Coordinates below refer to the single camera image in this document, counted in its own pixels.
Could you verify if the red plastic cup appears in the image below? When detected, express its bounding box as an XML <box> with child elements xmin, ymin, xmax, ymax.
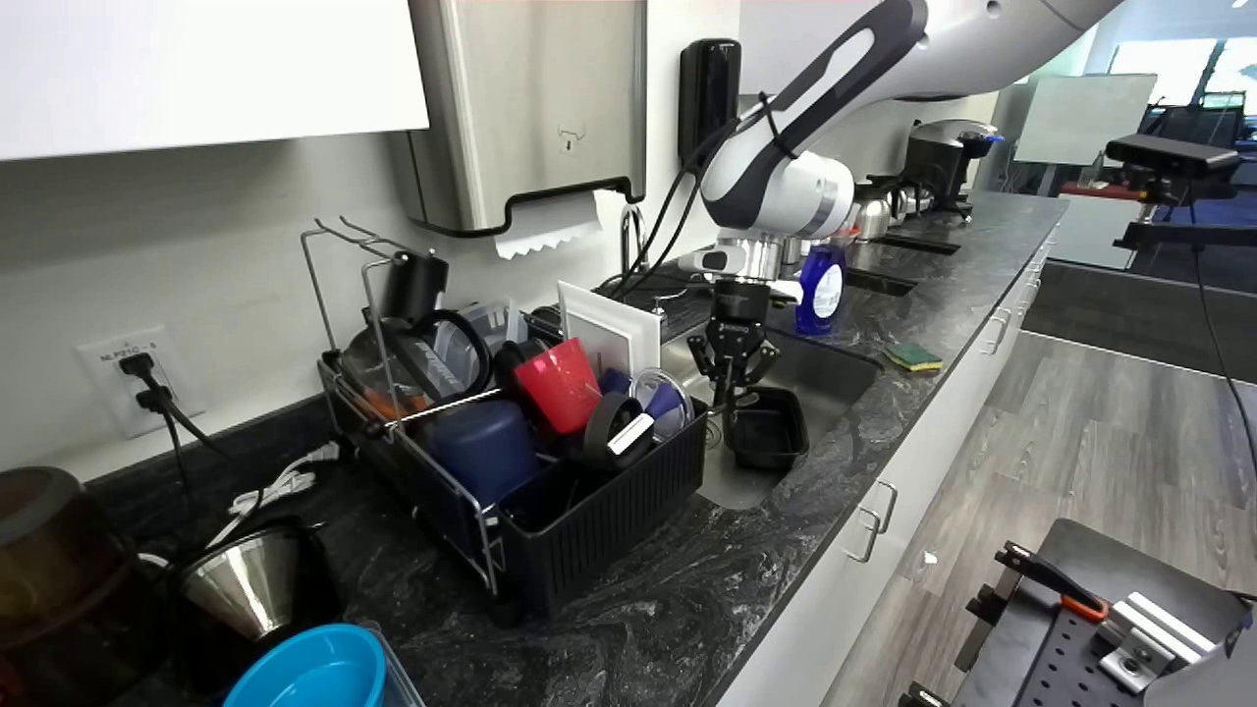
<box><xmin>514</xmin><ymin>337</ymin><xmax>602</xmax><ymax>436</ymax></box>

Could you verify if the white upper cabinet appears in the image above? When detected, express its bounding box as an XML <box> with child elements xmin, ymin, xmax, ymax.
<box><xmin>0</xmin><ymin>0</ymin><xmax>427</xmax><ymax>161</ymax></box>

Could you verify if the green yellow sponge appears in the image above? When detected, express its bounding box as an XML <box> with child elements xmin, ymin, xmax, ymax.
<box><xmin>889</xmin><ymin>347</ymin><xmax>941</xmax><ymax>375</ymax></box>

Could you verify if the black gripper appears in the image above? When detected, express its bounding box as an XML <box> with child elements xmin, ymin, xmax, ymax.
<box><xmin>687</xmin><ymin>275</ymin><xmax>783</xmax><ymax>406</ymax></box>

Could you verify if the blue dish soap bottle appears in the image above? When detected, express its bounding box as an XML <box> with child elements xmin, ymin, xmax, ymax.
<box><xmin>795</xmin><ymin>244</ymin><xmax>843</xmax><ymax>334</ymax></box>

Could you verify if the coffee maker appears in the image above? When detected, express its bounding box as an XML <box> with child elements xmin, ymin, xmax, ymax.
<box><xmin>902</xmin><ymin>119</ymin><xmax>1003</xmax><ymax>218</ymax></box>

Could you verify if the brown glass jar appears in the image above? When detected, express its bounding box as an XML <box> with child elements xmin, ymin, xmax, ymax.
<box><xmin>0</xmin><ymin>466</ymin><xmax>154</xmax><ymax>703</ymax></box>

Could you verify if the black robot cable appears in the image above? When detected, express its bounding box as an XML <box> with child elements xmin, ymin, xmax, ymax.
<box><xmin>614</xmin><ymin>91</ymin><xmax>788</xmax><ymax>299</ymax></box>

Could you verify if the steel funnel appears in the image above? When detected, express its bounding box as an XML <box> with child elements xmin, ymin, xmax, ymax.
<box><xmin>179</xmin><ymin>532</ymin><xmax>298</xmax><ymax>642</ymax></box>

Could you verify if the black plastic tray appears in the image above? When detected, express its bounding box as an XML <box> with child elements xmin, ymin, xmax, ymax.
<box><xmin>726</xmin><ymin>389</ymin><xmax>809</xmax><ymax>474</ymax></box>

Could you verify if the stainless steel sink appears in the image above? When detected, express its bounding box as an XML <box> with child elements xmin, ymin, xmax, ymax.
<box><xmin>660</xmin><ymin>328</ymin><xmax>880</xmax><ymax>512</ymax></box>

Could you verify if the black wall soap dispenser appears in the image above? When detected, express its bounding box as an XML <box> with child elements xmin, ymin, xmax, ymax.
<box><xmin>677</xmin><ymin>38</ymin><xmax>741</xmax><ymax>169</ymax></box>

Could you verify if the black dish rack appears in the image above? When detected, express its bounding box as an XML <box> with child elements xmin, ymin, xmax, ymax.
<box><xmin>317</xmin><ymin>359</ymin><xmax>706</xmax><ymax>617</ymax></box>

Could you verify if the black perforated mounting board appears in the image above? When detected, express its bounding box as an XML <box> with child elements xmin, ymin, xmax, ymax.
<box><xmin>901</xmin><ymin>515</ymin><xmax>1257</xmax><ymax>707</ymax></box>

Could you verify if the blue bowl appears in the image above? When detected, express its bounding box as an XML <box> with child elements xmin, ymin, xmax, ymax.
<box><xmin>224</xmin><ymin>623</ymin><xmax>385</xmax><ymax>707</ymax></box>

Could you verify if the steel paper towel dispenser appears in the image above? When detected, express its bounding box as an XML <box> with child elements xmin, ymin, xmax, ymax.
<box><xmin>400</xmin><ymin>0</ymin><xmax>647</xmax><ymax>235</ymax></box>

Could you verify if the white cabinet handle pair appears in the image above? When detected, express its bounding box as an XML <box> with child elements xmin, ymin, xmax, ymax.
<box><xmin>843</xmin><ymin>481</ymin><xmax>901</xmax><ymax>565</ymax></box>

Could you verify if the blue plastic cup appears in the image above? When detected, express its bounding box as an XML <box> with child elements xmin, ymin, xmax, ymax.
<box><xmin>423</xmin><ymin>401</ymin><xmax>538</xmax><ymax>504</ymax></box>

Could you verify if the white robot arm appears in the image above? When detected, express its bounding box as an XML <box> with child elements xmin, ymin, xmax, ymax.
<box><xmin>700</xmin><ymin>0</ymin><xmax>1125</xmax><ymax>235</ymax></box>

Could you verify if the wall power outlet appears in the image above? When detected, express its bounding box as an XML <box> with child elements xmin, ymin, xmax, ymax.
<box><xmin>77</xmin><ymin>328</ymin><xmax>190</xmax><ymax>436</ymax></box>

